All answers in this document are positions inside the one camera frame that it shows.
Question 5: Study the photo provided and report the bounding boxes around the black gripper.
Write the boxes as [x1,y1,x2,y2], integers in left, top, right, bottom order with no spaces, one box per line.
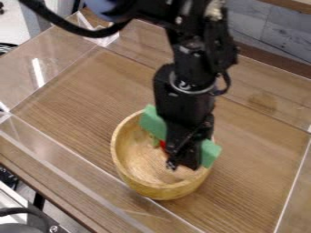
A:
[153,64,214,170]

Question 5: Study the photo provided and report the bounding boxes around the brown wooden bowl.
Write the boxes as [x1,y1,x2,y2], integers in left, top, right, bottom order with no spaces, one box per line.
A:
[110,111,210,200]

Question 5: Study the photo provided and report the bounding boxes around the red plush ball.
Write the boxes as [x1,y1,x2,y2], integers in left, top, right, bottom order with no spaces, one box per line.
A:
[158,140,166,151]

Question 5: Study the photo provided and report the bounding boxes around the black cable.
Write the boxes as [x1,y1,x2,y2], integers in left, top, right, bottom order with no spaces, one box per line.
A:
[0,207,41,233]

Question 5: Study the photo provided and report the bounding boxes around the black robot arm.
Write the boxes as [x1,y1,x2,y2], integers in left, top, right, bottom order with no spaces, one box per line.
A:
[18,0,237,170]

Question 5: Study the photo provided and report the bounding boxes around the grey table leg post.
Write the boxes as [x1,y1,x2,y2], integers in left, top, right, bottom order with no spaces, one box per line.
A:
[19,4,50,37]

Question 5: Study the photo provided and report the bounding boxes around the small light green stick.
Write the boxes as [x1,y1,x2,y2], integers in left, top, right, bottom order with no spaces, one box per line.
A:
[153,137,160,147]

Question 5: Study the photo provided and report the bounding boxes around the green rectangular block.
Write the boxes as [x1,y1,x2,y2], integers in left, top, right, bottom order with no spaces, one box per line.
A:
[138,105,222,167]

